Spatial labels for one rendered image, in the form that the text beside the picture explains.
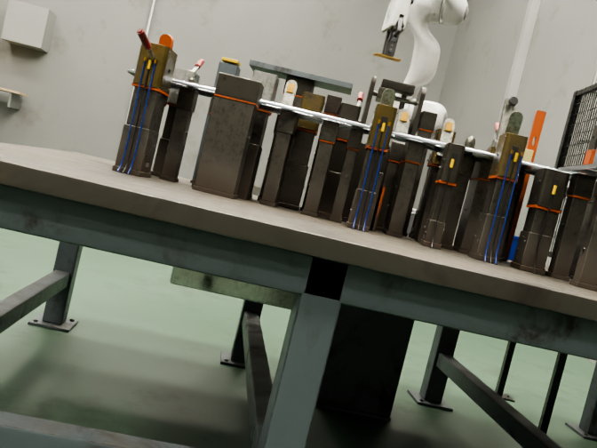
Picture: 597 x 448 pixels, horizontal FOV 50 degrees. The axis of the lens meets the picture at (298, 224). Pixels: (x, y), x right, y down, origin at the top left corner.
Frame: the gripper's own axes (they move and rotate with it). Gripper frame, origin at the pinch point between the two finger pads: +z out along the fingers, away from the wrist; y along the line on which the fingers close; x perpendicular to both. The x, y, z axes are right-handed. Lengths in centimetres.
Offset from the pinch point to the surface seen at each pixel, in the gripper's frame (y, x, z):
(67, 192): 80, -70, 55
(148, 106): 13, -65, 35
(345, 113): -14.1, -5.7, 20.6
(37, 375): -12, -83, 125
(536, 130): -1, 54, 12
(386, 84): -12.6, 5.3, 8.5
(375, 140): 25.2, -4.3, 29.8
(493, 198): 34, 29, 38
